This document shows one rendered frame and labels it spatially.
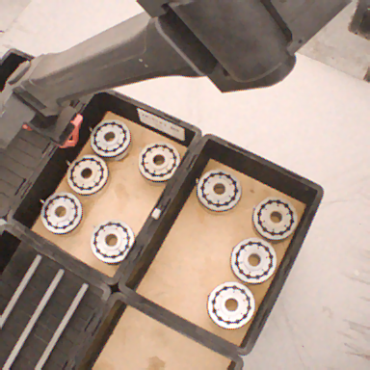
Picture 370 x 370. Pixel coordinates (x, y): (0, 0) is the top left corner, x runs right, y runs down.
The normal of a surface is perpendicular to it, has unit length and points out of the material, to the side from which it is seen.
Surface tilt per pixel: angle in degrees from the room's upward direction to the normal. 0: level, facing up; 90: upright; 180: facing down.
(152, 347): 0
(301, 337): 0
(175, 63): 90
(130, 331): 0
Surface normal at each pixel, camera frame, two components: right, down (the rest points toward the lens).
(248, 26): 0.20, 0.59
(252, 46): 0.04, 0.71
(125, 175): -0.04, -0.35
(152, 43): -0.45, 0.84
